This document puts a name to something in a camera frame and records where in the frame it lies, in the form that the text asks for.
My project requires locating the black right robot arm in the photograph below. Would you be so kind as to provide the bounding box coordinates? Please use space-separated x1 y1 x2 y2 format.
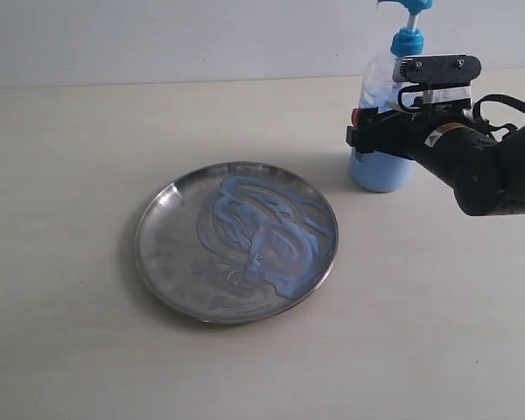
346 106 525 217

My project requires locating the light blue soap smear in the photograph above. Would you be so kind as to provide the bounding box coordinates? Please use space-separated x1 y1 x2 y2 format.
196 176 337 300

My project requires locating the blue soap pump bottle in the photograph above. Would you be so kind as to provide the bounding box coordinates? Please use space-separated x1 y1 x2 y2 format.
348 0 434 193

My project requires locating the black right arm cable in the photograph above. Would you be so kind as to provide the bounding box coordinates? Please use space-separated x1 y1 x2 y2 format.
470 93 525 137

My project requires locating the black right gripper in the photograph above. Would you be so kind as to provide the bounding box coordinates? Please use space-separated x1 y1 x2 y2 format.
346 105 473 165

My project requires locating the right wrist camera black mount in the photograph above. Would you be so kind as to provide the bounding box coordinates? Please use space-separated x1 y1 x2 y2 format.
388 54 482 113

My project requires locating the round steel plate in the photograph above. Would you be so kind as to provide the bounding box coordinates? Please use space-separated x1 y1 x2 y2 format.
133 161 339 325

